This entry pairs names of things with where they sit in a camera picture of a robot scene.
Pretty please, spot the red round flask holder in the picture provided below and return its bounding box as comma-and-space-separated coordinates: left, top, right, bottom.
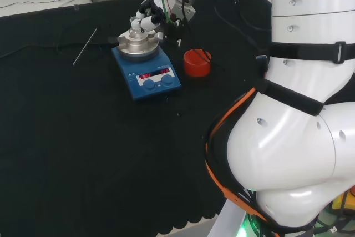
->
182, 48, 212, 78

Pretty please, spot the clear round-bottom flask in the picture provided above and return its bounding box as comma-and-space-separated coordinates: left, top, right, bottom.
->
128, 16, 145, 39

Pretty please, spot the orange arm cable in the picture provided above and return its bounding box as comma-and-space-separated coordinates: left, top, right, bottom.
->
204, 0, 275, 225

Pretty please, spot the heater with blue base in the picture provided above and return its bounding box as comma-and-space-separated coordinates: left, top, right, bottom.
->
107, 30, 182, 102

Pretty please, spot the yellow stop button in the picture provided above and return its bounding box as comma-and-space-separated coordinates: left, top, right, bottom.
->
331, 185, 355, 217

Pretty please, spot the black bench cloth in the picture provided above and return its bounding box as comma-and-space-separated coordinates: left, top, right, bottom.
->
0, 0, 274, 237

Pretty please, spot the thin metal probe rod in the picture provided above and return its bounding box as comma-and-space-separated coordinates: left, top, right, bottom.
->
72, 27, 99, 67

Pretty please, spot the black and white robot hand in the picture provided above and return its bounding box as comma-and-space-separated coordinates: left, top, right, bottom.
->
135, 0, 186, 48

